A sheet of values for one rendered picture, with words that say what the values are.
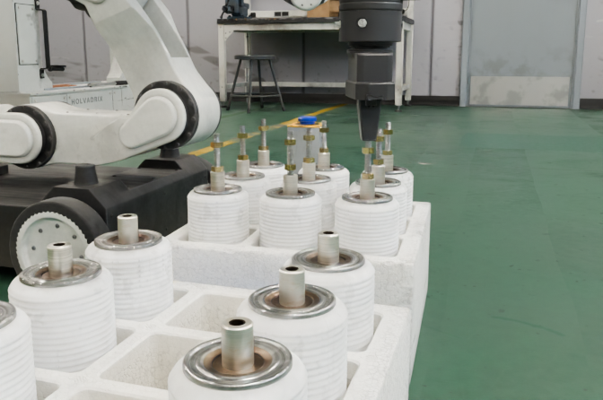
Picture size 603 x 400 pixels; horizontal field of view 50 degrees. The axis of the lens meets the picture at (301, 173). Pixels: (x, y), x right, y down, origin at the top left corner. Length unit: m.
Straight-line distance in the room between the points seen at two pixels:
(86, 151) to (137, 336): 0.84
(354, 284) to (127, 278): 0.25
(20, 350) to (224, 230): 0.49
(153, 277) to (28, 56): 2.99
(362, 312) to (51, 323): 0.29
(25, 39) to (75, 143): 2.20
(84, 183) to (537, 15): 5.11
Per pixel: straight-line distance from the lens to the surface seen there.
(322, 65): 6.23
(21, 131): 1.52
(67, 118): 1.50
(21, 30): 3.64
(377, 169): 1.06
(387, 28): 0.90
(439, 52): 6.04
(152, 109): 1.33
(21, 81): 3.64
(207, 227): 0.99
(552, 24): 6.04
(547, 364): 1.08
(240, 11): 5.70
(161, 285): 0.75
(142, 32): 1.39
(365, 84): 0.88
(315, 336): 0.53
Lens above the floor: 0.46
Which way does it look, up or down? 10 degrees down
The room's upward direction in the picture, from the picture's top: straight up
